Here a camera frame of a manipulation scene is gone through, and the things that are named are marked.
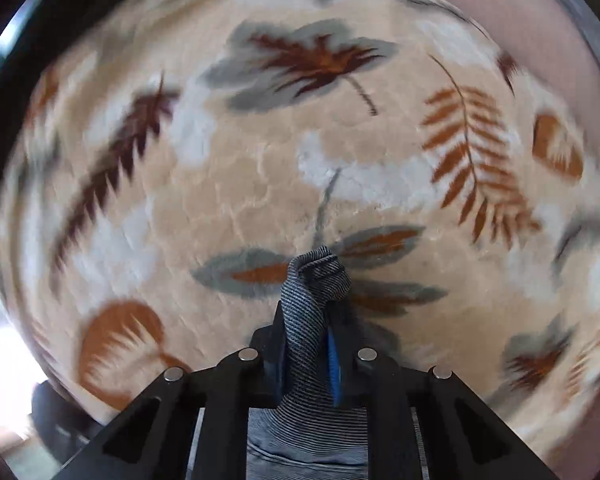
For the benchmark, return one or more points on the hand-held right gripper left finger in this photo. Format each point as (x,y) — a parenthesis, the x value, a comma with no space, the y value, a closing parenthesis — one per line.
(272,360)

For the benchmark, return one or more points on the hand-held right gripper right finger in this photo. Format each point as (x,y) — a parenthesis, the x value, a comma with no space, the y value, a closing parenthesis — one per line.
(334,360)

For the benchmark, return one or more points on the blue denim pants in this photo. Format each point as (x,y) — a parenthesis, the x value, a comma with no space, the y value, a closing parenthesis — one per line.
(310,340)

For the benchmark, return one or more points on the cream leaf print blanket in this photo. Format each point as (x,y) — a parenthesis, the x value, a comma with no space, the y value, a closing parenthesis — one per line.
(260,170)

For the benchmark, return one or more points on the pink sofa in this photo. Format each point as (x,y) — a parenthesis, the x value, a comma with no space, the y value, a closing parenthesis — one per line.
(540,35)

